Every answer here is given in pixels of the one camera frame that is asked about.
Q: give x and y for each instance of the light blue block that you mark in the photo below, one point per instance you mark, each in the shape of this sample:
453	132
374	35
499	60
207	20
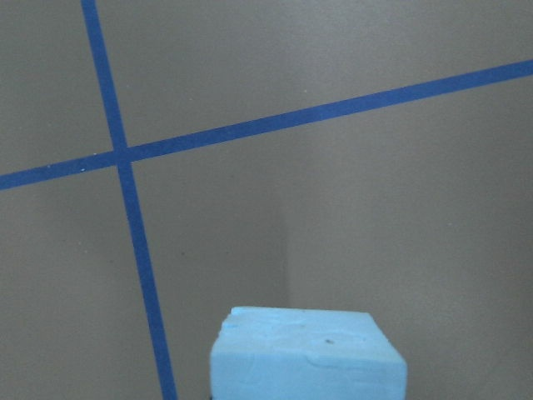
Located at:
288	353

